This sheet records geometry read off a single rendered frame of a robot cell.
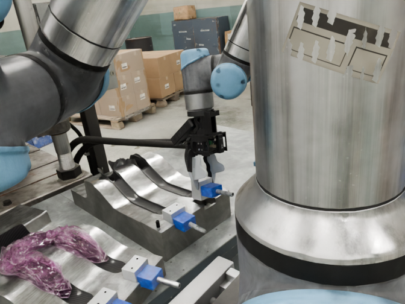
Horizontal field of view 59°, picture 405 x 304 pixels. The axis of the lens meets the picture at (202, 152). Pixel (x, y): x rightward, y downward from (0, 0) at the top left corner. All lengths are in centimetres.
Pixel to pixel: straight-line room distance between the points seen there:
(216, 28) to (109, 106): 355
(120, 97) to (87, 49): 442
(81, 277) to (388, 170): 77
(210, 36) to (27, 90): 753
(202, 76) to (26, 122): 63
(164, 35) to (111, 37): 892
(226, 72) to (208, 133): 22
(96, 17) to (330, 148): 24
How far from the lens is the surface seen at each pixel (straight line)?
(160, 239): 93
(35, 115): 33
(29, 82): 34
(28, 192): 159
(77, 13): 35
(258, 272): 22
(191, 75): 91
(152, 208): 104
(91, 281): 88
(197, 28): 797
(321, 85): 17
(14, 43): 826
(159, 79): 548
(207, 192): 96
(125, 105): 483
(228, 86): 75
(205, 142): 92
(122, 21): 35
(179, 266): 94
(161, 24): 930
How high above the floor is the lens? 140
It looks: 22 degrees down
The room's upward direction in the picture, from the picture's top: 7 degrees counter-clockwise
